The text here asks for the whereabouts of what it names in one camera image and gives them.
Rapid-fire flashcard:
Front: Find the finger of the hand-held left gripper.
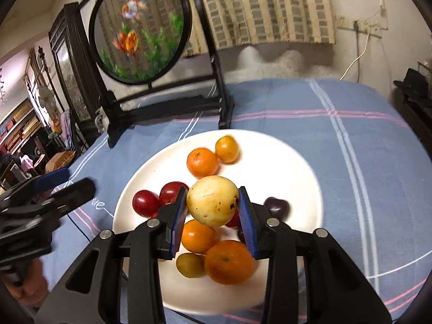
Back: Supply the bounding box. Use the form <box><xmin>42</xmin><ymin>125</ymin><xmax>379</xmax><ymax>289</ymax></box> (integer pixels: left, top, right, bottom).
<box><xmin>0</xmin><ymin>168</ymin><xmax>70</xmax><ymax>206</ymax></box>
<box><xmin>7</xmin><ymin>178</ymin><xmax>96</xmax><ymax>221</ymax></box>

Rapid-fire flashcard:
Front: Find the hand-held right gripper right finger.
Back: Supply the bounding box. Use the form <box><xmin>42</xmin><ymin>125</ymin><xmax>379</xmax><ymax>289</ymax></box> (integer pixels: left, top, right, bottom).
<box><xmin>237</xmin><ymin>185</ymin><xmax>394</xmax><ymax>324</ymax></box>

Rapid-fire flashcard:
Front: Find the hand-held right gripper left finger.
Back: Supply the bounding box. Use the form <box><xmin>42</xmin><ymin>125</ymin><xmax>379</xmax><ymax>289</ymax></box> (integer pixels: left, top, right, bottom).
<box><xmin>35</xmin><ymin>186</ymin><xmax>190</xmax><ymax>324</ymax></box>

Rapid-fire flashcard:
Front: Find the red round fruit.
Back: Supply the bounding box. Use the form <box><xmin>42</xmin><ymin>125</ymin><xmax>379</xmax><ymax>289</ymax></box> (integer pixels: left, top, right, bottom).
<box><xmin>224</xmin><ymin>211</ymin><xmax>241</xmax><ymax>229</ymax></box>

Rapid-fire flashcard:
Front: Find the dark purple plum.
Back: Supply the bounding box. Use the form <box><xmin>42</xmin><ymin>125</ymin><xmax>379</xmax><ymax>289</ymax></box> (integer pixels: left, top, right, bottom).
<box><xmin>263</xmin><ymin>196</ymin><xmax>291</xmax><ymax>220</ymax></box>

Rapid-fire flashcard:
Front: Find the large orange tangerine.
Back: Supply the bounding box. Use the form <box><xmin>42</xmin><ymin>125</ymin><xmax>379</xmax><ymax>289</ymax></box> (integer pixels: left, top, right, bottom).
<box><xmin>204</xmin><ymin>239</ymin><xmax>257</xmax><ymax>285</ymax></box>

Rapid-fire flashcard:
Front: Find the small red plum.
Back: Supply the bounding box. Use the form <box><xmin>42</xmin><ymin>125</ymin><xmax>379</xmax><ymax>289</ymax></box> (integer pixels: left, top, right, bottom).
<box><xmin>132</xmin><ymin>190</ymin><xmax>161</xmax><ymax>217</ymax></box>

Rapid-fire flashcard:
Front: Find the large yellow round fruit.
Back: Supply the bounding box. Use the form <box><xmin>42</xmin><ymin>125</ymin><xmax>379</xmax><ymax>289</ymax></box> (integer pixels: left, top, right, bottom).
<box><xmin>186</xmin><ymin>175</ymin><xmax>240</xmax><ymax>228</ymax></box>

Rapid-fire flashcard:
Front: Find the green round fruit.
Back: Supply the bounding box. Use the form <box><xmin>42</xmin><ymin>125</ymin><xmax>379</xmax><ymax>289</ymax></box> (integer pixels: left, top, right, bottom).
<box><xmin>176</xmin><ymin>252</ymin><xmax>206</xmax><ymax>279</ymax></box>

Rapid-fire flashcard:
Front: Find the white plate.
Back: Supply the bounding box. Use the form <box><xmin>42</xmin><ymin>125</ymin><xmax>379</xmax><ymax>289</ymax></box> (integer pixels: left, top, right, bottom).
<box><xmin>112</xmin><ymin>129</ymin><xmax>325</xmax><ymax>315</ymax></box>

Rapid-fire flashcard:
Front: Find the small orange tangerine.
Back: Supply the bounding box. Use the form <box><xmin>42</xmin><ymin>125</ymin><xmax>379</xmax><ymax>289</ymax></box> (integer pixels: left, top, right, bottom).
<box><xmin>215</xmin><ymin>135</ymin><xmax>240</xmax><ymax>164</ymax></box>

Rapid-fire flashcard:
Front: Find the person's left hand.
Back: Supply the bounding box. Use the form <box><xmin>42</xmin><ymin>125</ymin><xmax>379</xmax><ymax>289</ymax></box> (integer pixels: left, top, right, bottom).
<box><xmin>8</xmin><ymin>258</ymin><xmax>49</xmax><ymax>308</ymax></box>

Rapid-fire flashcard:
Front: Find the wooden bookshelf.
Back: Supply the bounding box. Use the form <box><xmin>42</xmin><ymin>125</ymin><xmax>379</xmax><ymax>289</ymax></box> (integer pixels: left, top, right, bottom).
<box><xmin>0</xmin><ymin>98</ymin><xmax>44</xmax><ymax>156</ymax></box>

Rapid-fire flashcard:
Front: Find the dark wooden cabinet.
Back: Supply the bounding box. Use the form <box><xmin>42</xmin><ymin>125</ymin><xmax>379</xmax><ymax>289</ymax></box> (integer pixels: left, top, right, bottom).
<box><xmin>48</xmin><ymin>2</ymin><xmax>102</xmax><ymax>142</ymax></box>

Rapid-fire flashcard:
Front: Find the blue plaid tablecloth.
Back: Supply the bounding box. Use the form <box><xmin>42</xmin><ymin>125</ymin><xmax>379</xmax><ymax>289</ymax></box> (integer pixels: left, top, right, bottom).
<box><xmin>37</xmin><ymin>78</ymin><xmax>427</xmax><ymax>324</ymax></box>

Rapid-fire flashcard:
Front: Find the white lumpy cloth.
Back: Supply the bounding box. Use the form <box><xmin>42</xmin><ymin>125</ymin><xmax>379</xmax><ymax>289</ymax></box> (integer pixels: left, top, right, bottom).
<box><xmin>224</xmin><ymin>45</ymin><xmax>340</xmax><ymax>83</ymax></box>

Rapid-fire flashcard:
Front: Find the round goldfish screen black stand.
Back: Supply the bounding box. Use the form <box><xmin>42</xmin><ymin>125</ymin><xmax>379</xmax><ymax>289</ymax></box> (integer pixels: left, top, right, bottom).
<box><xmin>88</xmin><ymin>0</ymin><xmax>235</xmax><ymax>148</ymax></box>

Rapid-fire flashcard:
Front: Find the black furniture piece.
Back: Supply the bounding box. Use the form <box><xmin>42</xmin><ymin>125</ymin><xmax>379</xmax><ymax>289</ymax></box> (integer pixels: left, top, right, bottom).
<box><xmin>393</xmin><ymin>68</ymin><xmax>432</xmax><ymax>149</ymax></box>

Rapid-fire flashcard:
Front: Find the striped beige curtain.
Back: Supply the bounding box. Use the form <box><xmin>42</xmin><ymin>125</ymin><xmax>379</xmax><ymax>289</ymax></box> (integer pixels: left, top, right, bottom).
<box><xmin>93</xmin><ymin>0</ymin><xmax>336</xmax><ymax>58</ymax></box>

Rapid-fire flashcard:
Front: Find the white power strip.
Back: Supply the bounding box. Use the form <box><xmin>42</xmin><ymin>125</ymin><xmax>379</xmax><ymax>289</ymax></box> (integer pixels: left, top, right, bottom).
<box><xmin>353</xmin><ymin>20</ymin><xmax>383</xmax><ymax>38</ymax></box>

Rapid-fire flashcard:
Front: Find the white power cable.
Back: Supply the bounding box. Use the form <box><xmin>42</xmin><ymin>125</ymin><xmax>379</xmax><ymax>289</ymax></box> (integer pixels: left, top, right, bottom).
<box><xmin>339</xmin><ymin>32</ymin><xmax>372</xmax><ymax>82</ymax></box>

